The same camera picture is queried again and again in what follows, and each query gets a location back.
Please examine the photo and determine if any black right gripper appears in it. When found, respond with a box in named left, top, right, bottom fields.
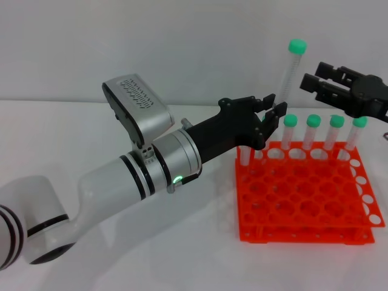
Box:
left=299, top=62, right=388, bottom=124

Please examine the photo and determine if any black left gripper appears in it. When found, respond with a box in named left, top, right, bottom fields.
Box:
left=184, top=93, right=288, bottom=166

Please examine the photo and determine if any orange test tube rack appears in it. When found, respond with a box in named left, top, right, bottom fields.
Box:
left=235, top=141, right=386, bottom=245

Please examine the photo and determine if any wrist cable with metal plug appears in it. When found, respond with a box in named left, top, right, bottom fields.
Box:
left=167, top=169, right=202, bottom=194

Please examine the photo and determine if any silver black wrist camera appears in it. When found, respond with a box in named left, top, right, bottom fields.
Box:
left=101, top=73, right=175, bottom=149

